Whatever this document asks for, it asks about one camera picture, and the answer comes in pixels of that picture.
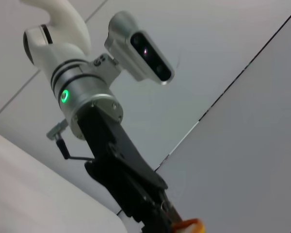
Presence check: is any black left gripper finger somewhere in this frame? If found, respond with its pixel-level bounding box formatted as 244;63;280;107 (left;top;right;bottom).
140;205;176;233
157;191;185;224

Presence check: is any silver plug with black cable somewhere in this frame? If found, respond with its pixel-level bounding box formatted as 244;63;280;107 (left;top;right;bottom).
46;122;94;161

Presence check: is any orange food bag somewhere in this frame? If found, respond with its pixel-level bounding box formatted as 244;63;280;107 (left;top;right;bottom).
172;217;206;233

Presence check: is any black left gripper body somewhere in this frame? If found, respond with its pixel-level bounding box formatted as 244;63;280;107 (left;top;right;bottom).
77;106;170;223

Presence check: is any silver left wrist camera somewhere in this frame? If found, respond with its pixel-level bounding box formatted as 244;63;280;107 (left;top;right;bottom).
104;10;176;86

